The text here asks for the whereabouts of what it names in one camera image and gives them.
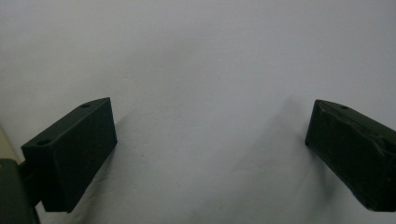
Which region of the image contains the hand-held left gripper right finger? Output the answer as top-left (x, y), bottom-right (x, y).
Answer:
top-left (304, 99), bottom-right (396, 213)

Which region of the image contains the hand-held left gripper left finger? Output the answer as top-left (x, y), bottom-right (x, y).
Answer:
top-left (21, 96), bottom-right (119, 214)

